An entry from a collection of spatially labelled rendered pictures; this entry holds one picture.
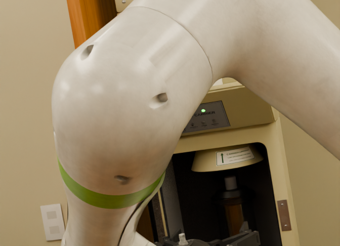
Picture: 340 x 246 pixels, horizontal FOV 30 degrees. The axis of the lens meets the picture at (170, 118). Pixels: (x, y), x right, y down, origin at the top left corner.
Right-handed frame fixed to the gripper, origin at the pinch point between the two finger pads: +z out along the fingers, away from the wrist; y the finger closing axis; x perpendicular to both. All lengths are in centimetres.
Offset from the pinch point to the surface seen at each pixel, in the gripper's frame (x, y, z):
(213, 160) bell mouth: -11.5, 1.4, 21.5
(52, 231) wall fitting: 9, 64, 62
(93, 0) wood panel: -53, 23, 19
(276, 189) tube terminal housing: -3.6, -11.9, 19.2
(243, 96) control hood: -25.3, -9.2, 10.0
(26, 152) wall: -17, 69, 63
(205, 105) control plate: -24.8, -0.9, 10.4
